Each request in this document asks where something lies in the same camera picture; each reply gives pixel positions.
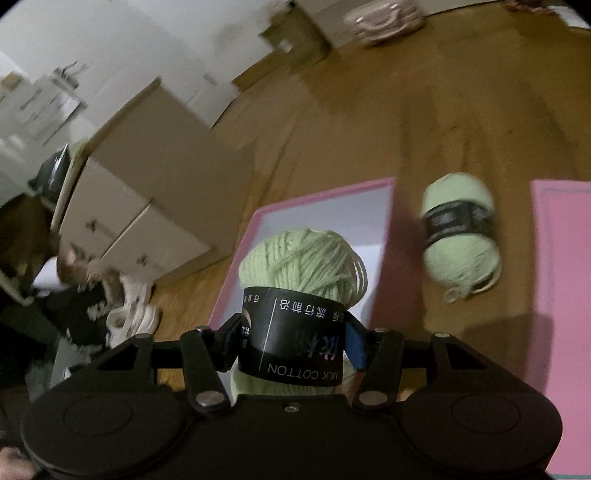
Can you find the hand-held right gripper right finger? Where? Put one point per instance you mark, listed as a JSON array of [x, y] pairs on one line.
[[356, 344]]

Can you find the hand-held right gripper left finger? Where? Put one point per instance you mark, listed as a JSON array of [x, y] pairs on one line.
[[225, 345]]

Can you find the green yarn ball black label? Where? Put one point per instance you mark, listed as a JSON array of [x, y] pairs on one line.
[[300, 267], [461, 258]]

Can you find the pink storage box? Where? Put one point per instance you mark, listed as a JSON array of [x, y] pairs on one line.
[[323, 207]]

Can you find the white shoe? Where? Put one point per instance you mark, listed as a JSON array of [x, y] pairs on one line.
[[136, 288], [134, 321]]

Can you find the beige drawer cabinet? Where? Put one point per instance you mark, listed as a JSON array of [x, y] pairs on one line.
[[175, 175]]

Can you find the pink box lid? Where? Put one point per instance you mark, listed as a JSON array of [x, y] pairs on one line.
[[565, 286]]

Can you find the dark grey object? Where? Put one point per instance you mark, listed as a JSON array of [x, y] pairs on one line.
[[53, 173]]

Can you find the white shelf unit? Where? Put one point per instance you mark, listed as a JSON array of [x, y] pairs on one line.
[[32, 120]]

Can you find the small cardboard box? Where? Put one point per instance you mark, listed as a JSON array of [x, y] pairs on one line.
[[300, 37]]

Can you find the pink bag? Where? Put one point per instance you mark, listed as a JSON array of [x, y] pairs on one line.
[[381, 21]]

